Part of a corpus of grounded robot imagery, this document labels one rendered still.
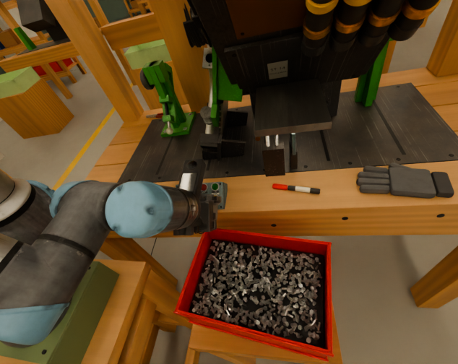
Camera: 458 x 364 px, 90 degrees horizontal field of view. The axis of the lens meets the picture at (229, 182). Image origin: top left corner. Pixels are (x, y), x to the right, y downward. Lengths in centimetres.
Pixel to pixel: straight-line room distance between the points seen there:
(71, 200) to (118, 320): 41
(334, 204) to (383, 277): 98
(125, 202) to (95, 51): 97
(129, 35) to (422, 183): 116
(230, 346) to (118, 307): 30
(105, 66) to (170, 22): 36
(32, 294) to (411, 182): 75
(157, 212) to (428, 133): 82
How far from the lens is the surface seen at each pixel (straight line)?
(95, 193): 38
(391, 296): 157
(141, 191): 31
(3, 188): 59
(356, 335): 148
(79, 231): 37
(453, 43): 122
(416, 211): 73
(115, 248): 112
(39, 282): 36
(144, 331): 85
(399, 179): 72
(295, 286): 57
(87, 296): 70
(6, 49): 664
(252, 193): 69
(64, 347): 70
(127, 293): 74
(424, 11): 50
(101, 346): 73
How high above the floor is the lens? 143
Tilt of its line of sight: 46 degrees down
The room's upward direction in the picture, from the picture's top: 18 degrees counter-clockwise
